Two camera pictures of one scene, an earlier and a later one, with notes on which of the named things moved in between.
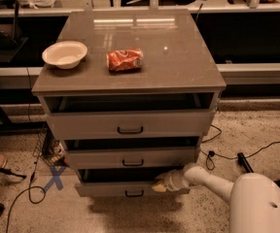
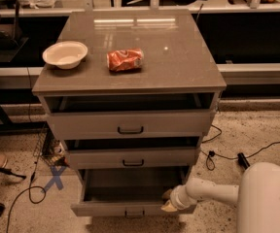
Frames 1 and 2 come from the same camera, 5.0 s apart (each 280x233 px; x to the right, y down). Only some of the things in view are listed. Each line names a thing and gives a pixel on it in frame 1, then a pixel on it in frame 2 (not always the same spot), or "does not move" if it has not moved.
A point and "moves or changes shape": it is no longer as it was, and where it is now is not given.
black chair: [1, 41] does not move
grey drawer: [121, 183] moves or changes shape
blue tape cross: [55, 178] does not move
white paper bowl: [64, 54] does not move
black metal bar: [243, 162] does not move
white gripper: [171, 181] -> [178, 199]
